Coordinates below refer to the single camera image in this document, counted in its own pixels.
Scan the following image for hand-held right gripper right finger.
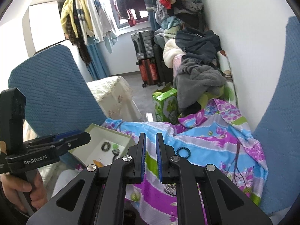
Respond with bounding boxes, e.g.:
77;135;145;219
156;133;273;225

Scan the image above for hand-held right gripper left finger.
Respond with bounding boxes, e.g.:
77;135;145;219
26;133;147;225

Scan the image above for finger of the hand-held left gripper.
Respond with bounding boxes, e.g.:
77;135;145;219
24;131;91;154
25;130;79;145

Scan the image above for pale green box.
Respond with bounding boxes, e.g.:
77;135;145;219
70;123;137;170

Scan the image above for person's left hand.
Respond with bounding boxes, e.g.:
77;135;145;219
0;171;48;214

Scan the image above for small blue quilted cushion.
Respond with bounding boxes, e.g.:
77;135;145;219
8;44;107;141

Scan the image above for floral striped bedsheet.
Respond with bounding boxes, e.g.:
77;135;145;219
103;98;269;225

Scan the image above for green printed carton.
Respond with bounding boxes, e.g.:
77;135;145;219
151;85;179;122

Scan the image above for cream quilted cover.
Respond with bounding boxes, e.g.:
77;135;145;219
86;75;142;122

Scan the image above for short blue curtain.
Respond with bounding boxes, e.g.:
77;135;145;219
86;43;110;80

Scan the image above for red hard suitcase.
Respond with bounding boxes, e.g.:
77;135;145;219
136;59;162;88

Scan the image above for grey fleece garment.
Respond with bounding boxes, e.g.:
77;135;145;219
175;57;227;110

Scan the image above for dark patterned scarf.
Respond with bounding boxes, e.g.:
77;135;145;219
68;0;93;67

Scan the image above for black suitcase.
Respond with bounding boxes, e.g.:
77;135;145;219
152;43;174;85

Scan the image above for white panel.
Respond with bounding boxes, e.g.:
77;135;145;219
28;1;66;52

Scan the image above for white fluffy garment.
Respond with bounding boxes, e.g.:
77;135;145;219
163;38;183;70

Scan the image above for grey hard suitcase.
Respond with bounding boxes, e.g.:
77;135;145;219
130;30;155;60

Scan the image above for yellow jacket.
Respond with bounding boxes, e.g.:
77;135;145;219
60;0;94;37

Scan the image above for white shirt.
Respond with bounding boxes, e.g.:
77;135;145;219
85;0;119;53

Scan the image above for navy jacket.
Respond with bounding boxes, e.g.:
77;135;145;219
175;27;222;60

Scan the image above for large blue quilted cushion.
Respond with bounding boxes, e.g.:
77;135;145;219
254;16;300;216

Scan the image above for red cloth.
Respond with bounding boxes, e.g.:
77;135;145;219
126;9;137;28

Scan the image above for long blue curtain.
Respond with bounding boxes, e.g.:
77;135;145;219
142;0;162;31

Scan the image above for black beaded bracelet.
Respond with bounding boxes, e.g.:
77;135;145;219
175;146;192;159

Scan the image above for silver bead bracelet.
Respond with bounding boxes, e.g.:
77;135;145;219
164;184;176;196

